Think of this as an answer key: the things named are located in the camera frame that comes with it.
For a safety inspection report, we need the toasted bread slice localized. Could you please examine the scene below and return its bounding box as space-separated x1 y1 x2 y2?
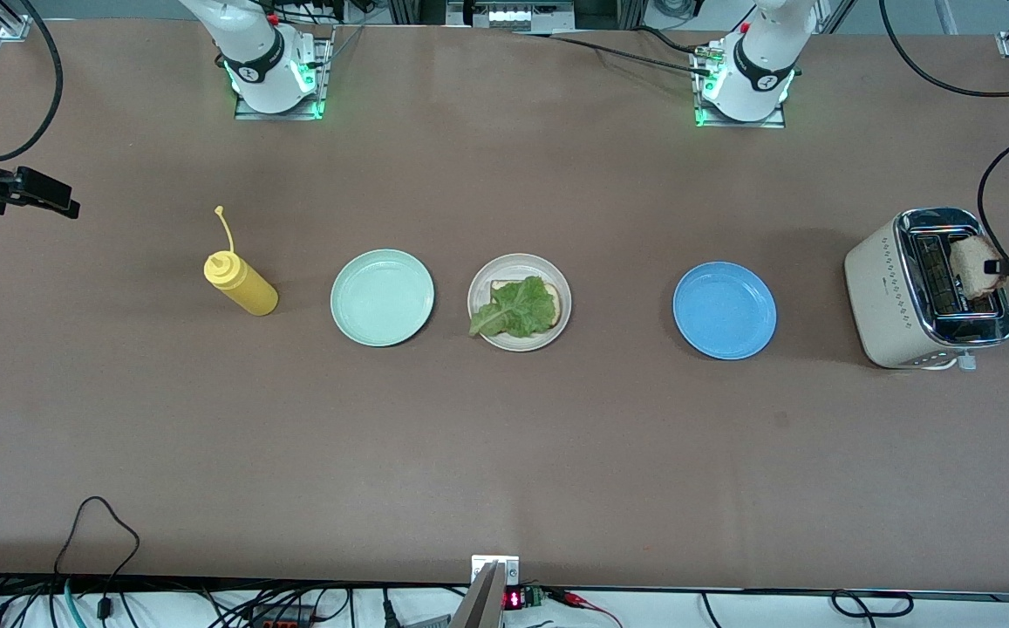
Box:
948 235 1009 301
490 279 563 334

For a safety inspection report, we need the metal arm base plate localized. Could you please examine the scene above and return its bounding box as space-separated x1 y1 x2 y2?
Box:
234 24 336 121
693 44 787 129

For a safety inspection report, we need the red clip lead wire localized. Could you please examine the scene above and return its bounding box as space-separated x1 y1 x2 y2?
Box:
548 589 623 627

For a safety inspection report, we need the thin black cable loop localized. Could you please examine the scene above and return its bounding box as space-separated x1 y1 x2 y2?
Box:
53 496 140 611

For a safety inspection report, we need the black coiled cable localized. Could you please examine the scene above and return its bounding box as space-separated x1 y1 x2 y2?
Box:
831 590 915 618

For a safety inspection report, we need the cream and chrome toaster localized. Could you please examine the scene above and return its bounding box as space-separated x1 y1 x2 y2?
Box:
843 208 1009 372

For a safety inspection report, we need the black cable to arm base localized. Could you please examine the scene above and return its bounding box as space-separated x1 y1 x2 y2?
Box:
513 31 719 78

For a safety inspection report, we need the yellow squeeze bottle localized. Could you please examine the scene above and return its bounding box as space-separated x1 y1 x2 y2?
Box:
202 205 280 317

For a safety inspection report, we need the blue plate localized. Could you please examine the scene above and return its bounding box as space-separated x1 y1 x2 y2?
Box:
672 261 778 361

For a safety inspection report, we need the green lettuce leaf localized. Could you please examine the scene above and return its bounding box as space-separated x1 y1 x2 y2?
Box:
468 276 559 340

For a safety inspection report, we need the beige plate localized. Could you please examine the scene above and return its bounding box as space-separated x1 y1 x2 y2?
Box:
467 253 573 353

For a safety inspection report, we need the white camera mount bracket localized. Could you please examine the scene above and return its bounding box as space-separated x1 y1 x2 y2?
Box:
472 556 520 585

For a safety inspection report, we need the grey metal camera bar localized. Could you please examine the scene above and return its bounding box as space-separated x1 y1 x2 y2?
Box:
450 561 505 628

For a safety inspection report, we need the mint green plate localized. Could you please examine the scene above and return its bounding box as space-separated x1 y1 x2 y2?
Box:
330 249 436 348

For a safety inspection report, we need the lit control box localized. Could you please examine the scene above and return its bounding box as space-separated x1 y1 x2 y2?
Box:
446 0 576 33

